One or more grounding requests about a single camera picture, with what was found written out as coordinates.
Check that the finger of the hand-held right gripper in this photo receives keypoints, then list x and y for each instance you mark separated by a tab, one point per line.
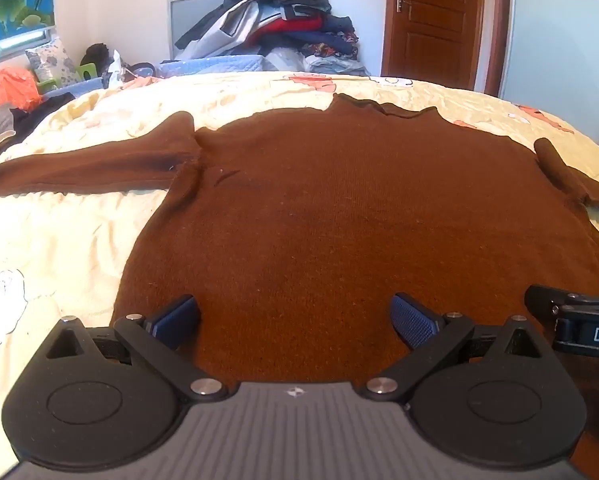
544	299

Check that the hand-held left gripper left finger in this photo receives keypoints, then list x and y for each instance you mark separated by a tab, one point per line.
177	317

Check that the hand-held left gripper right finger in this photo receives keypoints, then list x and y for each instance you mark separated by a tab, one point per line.
412	317

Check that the brown knit sweater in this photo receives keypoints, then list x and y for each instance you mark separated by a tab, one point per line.
339	220

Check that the dark clothes heap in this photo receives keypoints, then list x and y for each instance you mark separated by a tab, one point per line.
22	112

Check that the pile of mixed clothes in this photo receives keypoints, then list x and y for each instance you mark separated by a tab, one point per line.
279	15

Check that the yellow floral bed blanket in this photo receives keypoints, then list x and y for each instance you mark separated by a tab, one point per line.
64	240

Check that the white floral sliding wardrobe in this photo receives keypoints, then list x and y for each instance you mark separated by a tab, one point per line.
564	40

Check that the blue quilted blanket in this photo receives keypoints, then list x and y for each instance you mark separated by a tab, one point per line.
209	66

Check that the white crumpled paper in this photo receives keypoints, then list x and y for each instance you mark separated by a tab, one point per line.
113	66

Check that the green plastic stool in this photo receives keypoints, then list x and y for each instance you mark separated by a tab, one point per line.
87	71

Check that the black cloth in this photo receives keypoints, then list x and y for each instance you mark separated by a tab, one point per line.
97	52

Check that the floral patterned pillow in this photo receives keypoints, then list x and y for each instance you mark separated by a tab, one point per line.
54	62

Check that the orange plastic bag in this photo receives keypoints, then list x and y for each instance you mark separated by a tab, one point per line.
10	87

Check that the brown wooden door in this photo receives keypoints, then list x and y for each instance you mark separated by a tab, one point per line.
434	20

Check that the grey framed board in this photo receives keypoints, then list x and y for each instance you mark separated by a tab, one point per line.
192	15

